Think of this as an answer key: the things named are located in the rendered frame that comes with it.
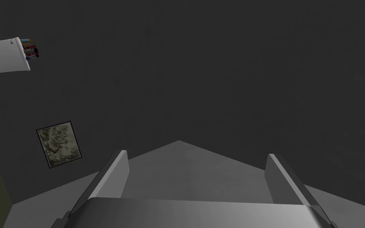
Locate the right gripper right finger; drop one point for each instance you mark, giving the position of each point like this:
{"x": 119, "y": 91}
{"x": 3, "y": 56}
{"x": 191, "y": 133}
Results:
{"x": 285, "y": 183}

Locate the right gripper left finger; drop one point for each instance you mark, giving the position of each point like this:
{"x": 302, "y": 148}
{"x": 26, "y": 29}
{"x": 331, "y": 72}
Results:
{"x": 111, "y": 177}

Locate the framed grey-green picture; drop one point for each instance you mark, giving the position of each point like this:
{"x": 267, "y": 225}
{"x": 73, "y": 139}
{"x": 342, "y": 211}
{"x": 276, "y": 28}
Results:
{"x": 59, "y": 144}

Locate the white cabinet with books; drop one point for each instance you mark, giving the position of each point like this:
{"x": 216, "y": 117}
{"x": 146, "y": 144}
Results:
{"x": 6, "y": 55}

